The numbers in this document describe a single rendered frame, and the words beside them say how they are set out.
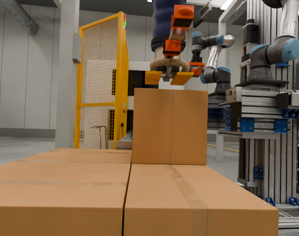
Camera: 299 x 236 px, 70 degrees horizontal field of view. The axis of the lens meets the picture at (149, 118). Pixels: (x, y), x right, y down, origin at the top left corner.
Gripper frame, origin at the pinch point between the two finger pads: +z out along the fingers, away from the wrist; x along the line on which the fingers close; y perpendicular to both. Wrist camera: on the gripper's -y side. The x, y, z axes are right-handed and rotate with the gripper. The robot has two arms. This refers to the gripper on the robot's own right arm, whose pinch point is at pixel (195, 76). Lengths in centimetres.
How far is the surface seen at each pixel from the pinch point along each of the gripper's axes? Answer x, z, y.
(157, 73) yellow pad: -34, 10, 46
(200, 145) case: -10, 51, 59
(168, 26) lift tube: -27, -21, 40
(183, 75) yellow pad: -18, 10, 46
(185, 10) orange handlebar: -28, -2, 95
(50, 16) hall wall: -494, -461, -845
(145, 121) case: -40, 39, 59
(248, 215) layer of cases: -14, 63, 118
